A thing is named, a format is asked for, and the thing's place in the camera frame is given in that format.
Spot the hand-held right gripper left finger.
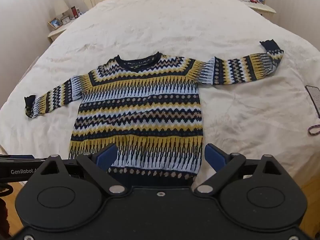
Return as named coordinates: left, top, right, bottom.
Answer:
left=39, top=143, right=126, bottom=197

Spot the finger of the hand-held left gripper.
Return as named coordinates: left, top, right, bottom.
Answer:
left=0, top=154, right=35, bottom=161

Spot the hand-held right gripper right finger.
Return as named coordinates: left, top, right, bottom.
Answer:
left=194, top=143, right=283, bottom=197

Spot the navy yellow patterned knit sweater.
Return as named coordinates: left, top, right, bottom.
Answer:
left=24, top=39, right=285, bottom=186

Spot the black smartphone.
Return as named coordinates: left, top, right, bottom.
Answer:
left=305, top=85, right=320, bottom=118

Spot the cream nightstand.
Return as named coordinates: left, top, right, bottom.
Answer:
left=47, top=26, right=68, bottom=43
left=249, top=3, right=277, bottom=21

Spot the cream bed blanket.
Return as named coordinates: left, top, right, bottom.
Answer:
left=0, top=0, right=320, bottom=161

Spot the white table lamp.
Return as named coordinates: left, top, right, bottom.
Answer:
left=53, top=0, right=70, bottom=18

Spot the gold photo frame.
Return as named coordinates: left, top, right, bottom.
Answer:
left=48, top=18, right=63, bottom=29

